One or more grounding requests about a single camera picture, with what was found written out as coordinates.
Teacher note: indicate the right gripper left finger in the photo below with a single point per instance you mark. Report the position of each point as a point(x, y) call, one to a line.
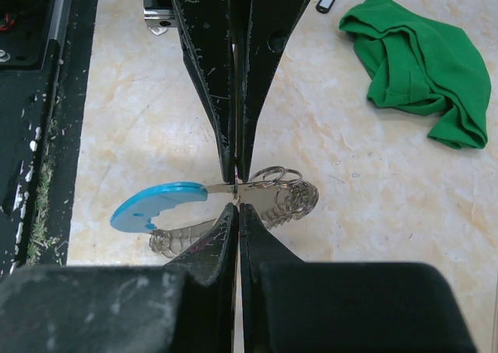
point(186, 305)

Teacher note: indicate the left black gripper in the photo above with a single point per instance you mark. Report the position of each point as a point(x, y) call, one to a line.
point(207, 29)

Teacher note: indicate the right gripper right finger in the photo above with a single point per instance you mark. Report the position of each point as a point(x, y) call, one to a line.
point(290, 305)

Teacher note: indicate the green cloth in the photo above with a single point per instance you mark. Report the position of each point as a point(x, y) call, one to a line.
point(423, 67)

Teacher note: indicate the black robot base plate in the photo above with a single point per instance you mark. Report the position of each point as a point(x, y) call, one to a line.
point(45, 55)

